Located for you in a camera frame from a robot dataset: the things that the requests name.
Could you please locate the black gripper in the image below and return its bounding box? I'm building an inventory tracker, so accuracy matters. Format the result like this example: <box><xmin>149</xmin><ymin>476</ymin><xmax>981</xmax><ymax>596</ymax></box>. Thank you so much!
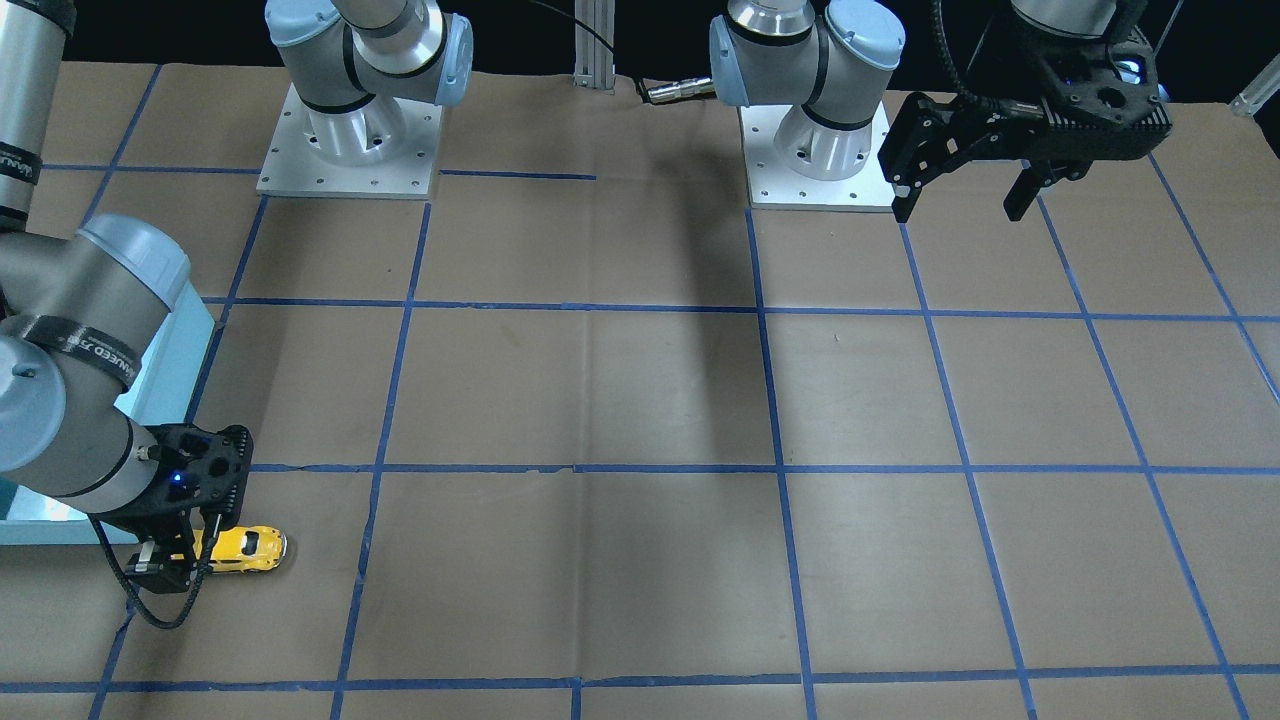
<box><xmin>878</xmin><ymin>26</ymin><xmax>1172</xmax><ymax>223</ymax></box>

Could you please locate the yellow beetle toy car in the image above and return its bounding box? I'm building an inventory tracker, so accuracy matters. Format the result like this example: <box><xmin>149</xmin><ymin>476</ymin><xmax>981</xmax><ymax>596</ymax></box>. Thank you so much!
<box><xmin>210</xmin><ymin>525</ymin><xmax>288</xmax><ymax>574</ymax></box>

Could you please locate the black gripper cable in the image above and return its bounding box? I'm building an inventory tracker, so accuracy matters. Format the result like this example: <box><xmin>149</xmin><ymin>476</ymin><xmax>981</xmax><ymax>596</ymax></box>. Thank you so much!
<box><xmin>88</xmin><ymin>510</ymin><xmax>223</xmax><ymax>629</ymax></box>

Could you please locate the aluminium frame post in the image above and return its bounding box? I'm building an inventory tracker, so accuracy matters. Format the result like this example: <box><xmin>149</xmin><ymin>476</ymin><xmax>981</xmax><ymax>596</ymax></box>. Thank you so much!
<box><xmin>573</xmin><ymin>1</ymin><xmax>616</xmax><ymax>94</ymax></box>

